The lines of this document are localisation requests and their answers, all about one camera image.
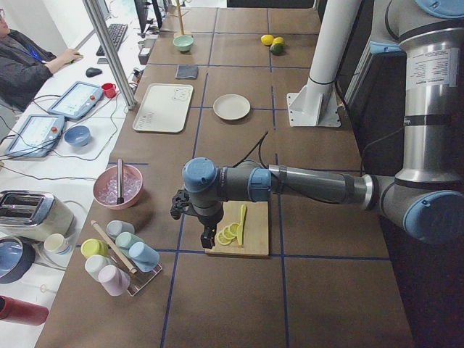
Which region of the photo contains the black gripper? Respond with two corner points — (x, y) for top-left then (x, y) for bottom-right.
(200, 225), (217, 249)

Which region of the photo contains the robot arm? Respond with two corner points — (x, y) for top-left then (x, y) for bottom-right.
(170, 1), (463, 249)

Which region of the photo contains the white bear tray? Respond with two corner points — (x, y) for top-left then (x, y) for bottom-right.
(133, 83), (194, 133)

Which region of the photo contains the near lemon slice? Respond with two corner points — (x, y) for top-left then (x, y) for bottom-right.
(216, 232), (236, 246)

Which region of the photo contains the lemon slice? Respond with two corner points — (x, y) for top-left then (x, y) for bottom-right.
(216, 232), (236, 246)
(223, 225), (232, 237)
(229, 223), (239, 236)

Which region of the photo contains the middle lemon slice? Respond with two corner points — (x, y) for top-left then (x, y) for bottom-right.
(223, 225), (232, 237)

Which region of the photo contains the far lemon slice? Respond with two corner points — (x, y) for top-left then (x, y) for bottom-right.
(229, 223), (239, 236)

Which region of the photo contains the yellow plastic knife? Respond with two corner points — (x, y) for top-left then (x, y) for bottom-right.
(236, 204), (247, 246)

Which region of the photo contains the bamboo cutting board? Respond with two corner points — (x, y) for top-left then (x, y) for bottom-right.
(205, 202), (269, 257)

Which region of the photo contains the light blue cup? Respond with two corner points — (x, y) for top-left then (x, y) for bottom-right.
(128, 242), (160, 273)

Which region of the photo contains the wooden rolling pin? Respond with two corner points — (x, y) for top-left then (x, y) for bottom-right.
(90, 220), (138, 274)

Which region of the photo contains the mint green cup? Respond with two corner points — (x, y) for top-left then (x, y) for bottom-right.
(115, 231), (144, 258)

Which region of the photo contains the pink cup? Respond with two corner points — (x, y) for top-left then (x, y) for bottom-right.
(98, 265), (131, 297)

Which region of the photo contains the pink bowl with ice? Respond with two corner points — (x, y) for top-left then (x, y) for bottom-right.
(93, 165), (144, 210)

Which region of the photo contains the white grey cup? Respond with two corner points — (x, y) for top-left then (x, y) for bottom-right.
(85, 254), (115, 281)

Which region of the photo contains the yellow cup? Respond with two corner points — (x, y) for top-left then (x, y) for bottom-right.
(80, 239), (109, 259)

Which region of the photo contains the cream round plate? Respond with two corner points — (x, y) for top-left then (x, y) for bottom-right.
(213, 94), (251, 121)

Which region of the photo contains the cream mug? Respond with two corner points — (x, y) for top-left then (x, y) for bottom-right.
(43, 233), (71, 255)

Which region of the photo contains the blue bowl on desk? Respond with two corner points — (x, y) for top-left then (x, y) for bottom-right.
(64, 125), (91, 147)

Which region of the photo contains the grey folded cloth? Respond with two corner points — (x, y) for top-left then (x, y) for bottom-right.
(175, 65), (199, 80)

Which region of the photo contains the red mug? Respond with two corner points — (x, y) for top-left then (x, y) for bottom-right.
(101, 83), (117, 99)

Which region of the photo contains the cream toaster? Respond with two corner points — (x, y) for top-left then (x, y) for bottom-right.
(1, 190), (74, 241)

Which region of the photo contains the far teach pendant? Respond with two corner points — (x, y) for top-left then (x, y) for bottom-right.
(47, 81), (103, 120)

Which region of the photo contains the teach pendant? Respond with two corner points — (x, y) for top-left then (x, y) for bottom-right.
(47, 81), (103, 120)
(5, 115), (65, 157)

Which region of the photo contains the dark blue bowl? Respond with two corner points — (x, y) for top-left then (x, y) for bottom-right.
(1, 236), (36, 284)

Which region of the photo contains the black box device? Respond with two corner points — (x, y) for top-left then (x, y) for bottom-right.
(138, 38), (156, 65)

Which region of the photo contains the mint green bowl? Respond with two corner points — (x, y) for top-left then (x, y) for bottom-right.
(173, 35), (194, 52)

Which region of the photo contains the near teach pendant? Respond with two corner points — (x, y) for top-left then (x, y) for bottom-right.
(5, 115), (65, 157)

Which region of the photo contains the green lime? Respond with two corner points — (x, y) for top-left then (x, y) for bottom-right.
(269, 43), (284, 55)

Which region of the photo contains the black computer mouse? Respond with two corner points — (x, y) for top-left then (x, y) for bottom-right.
(86, 67), (102, 78)

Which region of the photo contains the red bottle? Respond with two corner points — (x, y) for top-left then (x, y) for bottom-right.
(1, 296), (49, 326)

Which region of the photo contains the upper yellow lemon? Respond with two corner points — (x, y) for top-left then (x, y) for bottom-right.
(260, 34), (275, 46)

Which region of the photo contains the yellow lemon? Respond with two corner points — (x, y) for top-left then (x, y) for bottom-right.
(273, 36), (285, 45)
(260, 34), (275, 46)

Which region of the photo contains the lower yellow lemon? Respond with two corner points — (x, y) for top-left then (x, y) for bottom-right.
(273, 36), (285, 45)

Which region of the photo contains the wooden mug tree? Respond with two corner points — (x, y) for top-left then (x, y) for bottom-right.
(174, 0), (193, 38)

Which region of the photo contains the black keyboard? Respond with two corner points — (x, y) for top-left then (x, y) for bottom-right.
(107, 23), (128, 51)

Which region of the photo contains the black monitor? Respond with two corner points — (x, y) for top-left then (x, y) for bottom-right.
(133, 0), (162, 38)

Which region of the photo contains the seated person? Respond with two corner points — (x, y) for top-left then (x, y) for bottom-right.
(1, 11), (83, 112)

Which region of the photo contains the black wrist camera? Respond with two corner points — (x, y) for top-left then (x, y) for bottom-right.
(170, 189), (196, 220)

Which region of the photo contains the steel scoop handle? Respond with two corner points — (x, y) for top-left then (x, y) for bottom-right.
(116, 159), (124, 205)

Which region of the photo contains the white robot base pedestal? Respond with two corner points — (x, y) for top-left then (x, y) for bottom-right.
(287, 0), (361, 128)

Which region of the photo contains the aluminium frame post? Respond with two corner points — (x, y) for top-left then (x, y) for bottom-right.
(83, 0), (136, 110)

